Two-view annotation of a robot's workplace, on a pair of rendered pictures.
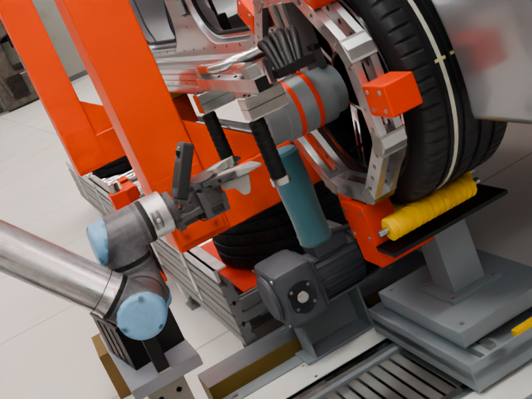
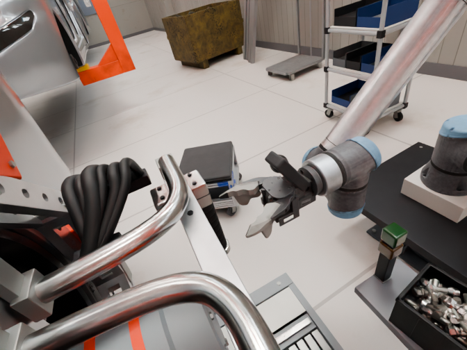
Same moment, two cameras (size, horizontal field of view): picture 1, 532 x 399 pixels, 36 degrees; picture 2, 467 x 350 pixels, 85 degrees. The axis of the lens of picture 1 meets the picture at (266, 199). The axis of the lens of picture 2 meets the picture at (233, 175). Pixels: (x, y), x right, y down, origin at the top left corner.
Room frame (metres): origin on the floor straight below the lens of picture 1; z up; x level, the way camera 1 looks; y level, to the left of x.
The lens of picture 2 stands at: (2.03, 0.02, 1.20)
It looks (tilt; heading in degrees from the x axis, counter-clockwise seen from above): 37 degrees down; 179
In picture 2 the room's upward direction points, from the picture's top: 15 degrees counter-clockwise
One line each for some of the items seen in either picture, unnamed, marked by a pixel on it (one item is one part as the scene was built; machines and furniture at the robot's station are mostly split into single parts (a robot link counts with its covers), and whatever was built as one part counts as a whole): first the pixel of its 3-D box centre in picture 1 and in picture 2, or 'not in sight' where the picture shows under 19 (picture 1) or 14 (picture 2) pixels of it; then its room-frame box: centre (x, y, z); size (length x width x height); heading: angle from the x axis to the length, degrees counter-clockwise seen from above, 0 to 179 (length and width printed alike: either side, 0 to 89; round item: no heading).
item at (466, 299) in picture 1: (449, 252); not in sight; (1.95, -0.39, 0.32); 0.40 x 0.30 x 0.28; 16
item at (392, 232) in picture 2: not in sight; (393, 235); (1.68, 0.36, 0.64); 0.04 x 0.04 x 0.04; 16
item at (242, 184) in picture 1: (242, 180); (241, 196); (1.59, 0.03, 0.81); 0.09 x 0.03 x 0.06; 75
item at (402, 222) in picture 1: (429, 207); not in sight; (1.82, -0.35, 0.51); 0.29 x 0.06 x 0.06; 106
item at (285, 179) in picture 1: (267, 150); (211, 226); (1.68, -0.05, 0.83); 0.04 x 0.04 x 0.16
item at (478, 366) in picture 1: (471, 313); not in sight; (1.95, -0.39, 0.13); 0.50 x 0.36 x 0.10; 16
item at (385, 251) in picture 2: not in sight; (390, 247); (1.68, 0.36, 0.59); 0.04 x 0.04 x 0.04; 16
